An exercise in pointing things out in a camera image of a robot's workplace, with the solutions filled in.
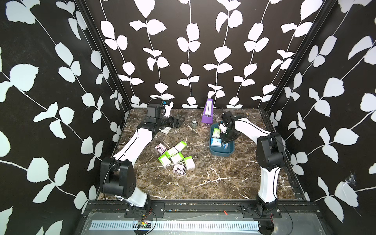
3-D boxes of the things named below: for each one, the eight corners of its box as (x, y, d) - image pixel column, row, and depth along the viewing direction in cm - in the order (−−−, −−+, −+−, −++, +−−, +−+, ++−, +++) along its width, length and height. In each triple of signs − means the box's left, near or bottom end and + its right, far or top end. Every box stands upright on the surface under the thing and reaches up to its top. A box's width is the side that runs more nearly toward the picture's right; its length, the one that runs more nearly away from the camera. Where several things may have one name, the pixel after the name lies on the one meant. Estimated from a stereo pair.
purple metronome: (201, 123, 114) (203, 106, 100) (201, 115, 120) (202, 98, 105) (211, 123, 114) (215, 107, 100) (211, 115, 120) (213, 98, 105)
